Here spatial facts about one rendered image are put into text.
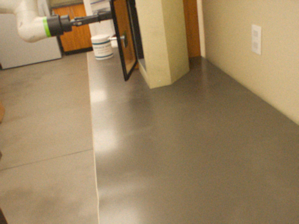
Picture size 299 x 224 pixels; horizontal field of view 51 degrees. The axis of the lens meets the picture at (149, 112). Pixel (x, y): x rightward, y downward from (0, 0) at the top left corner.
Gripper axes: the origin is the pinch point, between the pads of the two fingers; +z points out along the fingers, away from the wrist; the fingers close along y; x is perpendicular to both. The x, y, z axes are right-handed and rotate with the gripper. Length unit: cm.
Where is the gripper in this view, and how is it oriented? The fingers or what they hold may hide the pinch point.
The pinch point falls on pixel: (106, 16)
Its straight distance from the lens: 152.0
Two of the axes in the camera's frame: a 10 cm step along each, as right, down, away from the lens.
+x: 1.4, 8.9, 4.3
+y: -1.9, -4.0, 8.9
